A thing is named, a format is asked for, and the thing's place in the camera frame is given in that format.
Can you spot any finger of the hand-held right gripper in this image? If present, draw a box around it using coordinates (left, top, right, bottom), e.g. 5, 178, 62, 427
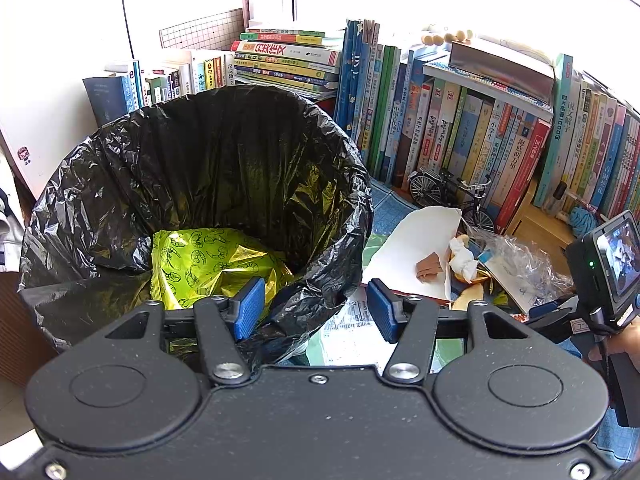
527, 296, 581, 322

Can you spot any black cable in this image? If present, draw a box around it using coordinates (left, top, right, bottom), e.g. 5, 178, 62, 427
118, 0, 137, 57

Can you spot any wooden drawer box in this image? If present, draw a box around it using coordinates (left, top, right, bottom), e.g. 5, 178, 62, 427
507, 195, 581, 256

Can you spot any bin with black liner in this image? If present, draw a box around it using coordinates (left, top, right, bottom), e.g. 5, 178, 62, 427
19, 85, 375, 367

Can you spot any long row of upright books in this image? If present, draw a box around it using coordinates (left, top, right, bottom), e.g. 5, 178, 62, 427
336, 19, 640, 221

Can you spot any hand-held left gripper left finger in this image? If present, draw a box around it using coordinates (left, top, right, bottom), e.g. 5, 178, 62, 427
102, 276, 267, 387

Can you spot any short row of small books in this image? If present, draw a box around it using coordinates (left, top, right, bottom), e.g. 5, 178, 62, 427
82, 50, 236, 126

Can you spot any black model bicycle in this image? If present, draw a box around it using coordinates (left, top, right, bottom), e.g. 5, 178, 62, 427
407, 167, 496, 235

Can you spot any white and navy jacket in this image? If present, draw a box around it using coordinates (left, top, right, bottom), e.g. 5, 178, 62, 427
0, 150, 26, 273

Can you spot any clear plastic bag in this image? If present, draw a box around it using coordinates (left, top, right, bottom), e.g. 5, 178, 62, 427
470, 232, 576, 311

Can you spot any large orange peel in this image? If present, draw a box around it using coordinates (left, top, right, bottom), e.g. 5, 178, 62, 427
452, 282, 487, 311

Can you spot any yellow-green snack bag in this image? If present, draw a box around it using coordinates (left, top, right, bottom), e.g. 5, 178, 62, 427
150, 227, 297, 312

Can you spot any white tissue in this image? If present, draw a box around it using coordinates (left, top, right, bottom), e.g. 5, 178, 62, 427
447, 236, 482, 283

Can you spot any white and orange cardboard sheet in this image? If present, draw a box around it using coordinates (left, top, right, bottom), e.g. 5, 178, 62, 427
361, 206, 463, 303

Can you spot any wooden bead string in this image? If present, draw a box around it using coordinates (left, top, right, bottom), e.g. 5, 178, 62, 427
420, 29, 476, 47

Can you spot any stack of flat-lying books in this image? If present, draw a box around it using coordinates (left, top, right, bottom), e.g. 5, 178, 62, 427
232, 27, 346, 99

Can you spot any white paper box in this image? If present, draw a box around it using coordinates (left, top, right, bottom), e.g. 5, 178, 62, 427
242, 0, 293, 31

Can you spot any white grid board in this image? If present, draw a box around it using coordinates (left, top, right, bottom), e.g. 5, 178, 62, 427
160, 8, 244, 51

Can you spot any person's right hand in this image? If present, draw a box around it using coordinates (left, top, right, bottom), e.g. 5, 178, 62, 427
587, 322, 640, 363

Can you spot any blue checked mat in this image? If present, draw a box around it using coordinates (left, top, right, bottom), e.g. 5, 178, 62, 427
370, 180, 640, 466

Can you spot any brown paper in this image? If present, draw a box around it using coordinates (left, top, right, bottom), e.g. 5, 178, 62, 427
414, 254, 444, 281

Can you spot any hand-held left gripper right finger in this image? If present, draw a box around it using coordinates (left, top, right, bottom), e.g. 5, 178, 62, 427
367, 278, 532, 387

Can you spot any blue yarn ball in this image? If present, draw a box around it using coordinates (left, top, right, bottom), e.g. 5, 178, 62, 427
570, 205, 601, 237

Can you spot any white board with sticker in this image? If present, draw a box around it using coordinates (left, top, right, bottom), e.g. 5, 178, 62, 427
0, 77, 103, 198

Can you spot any silver flat box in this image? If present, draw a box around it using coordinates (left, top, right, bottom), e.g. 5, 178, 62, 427
448, 37, 558, 103

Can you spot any blue patterned flat box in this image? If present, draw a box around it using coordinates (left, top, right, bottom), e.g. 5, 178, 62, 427
422, 57, 553, 121

